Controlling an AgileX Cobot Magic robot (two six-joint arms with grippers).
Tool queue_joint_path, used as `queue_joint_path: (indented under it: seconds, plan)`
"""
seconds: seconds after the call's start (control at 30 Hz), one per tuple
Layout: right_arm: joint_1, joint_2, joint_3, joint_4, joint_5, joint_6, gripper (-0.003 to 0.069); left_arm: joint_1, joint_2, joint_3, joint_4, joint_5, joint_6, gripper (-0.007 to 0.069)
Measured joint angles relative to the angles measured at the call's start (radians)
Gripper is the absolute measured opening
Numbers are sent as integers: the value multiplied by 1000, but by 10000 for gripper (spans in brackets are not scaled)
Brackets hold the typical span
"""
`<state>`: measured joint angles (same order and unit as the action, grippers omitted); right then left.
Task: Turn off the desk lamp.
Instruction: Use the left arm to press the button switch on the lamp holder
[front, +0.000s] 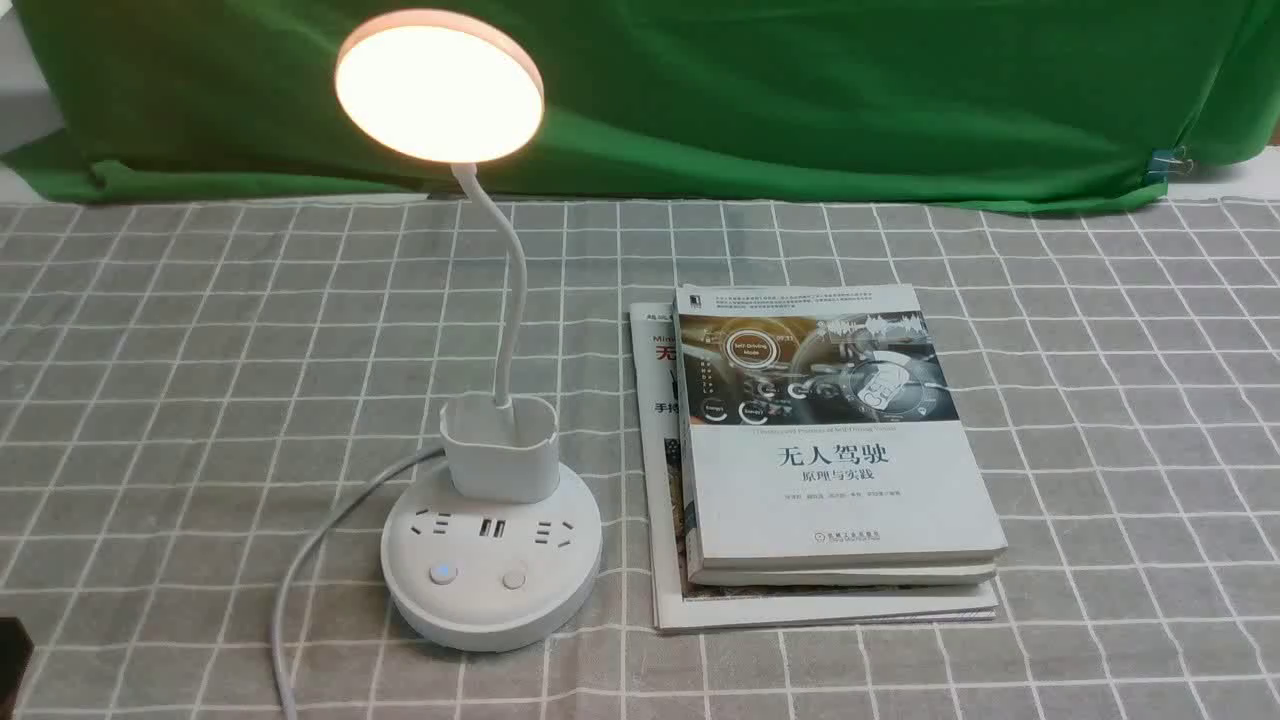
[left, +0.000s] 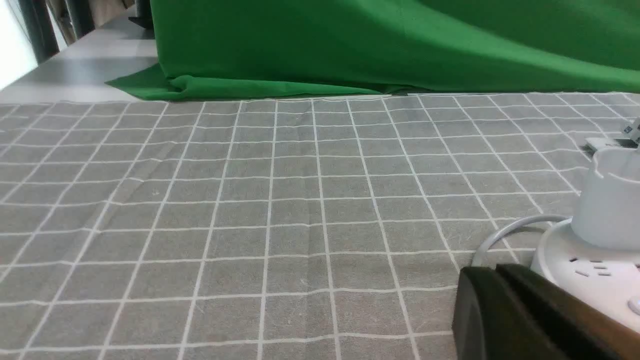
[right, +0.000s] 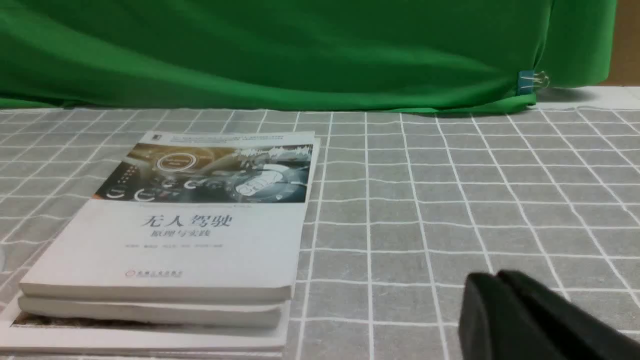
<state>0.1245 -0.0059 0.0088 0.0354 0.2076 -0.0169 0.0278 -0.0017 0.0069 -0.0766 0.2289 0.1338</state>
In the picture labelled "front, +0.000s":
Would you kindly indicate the white self-driving book on top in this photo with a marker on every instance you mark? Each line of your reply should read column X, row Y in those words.
column 820, row 434

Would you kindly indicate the thin bottom magazine book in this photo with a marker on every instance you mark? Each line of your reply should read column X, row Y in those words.
column 682, row 607

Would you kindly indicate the blue binder clip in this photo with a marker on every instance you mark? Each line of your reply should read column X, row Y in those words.
column 1165, row 165

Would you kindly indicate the white middle book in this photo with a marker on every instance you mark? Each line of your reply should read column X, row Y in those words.
column 850, row 575

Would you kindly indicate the grey checked tablecloth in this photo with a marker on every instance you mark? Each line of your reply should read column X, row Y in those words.
column 188, row 390

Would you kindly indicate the dark object at left edge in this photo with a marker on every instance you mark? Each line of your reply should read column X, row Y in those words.
column 16, row 651

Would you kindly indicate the white desk lamp with sockets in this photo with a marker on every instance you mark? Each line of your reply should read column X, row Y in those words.
column 499, row 546

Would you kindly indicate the green backdrop cloth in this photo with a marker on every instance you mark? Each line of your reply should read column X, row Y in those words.
column 1029, row 106

